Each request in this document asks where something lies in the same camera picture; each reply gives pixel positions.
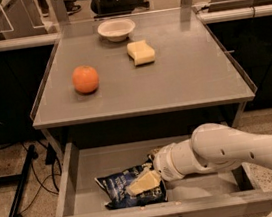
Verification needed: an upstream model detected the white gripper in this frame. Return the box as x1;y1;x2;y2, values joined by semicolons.
126;143;185;196

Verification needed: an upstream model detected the blue Kettle chip bag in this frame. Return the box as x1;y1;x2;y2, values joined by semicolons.
94;160;168;210

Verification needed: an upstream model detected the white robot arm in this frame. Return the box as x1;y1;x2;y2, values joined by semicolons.
126;123;272;197

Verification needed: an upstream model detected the open grey top drawer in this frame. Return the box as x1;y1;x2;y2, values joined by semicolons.
55;137;272;217

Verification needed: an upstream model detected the grey counter cabinet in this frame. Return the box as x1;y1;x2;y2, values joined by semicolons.
18;0;264;163

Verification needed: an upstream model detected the orange fruit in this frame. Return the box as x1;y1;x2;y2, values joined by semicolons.
72;65;99;94

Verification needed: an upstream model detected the yellow sponge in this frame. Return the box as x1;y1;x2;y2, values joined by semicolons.
127;40;156;66

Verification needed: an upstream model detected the black stand leg with wheel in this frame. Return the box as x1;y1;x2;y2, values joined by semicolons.
8;144;38;217

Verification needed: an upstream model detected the white paper bowl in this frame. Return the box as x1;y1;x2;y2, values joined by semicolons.
98;18;136;43

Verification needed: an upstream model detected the black floor cable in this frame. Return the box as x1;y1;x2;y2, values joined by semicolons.
0;138;69;217

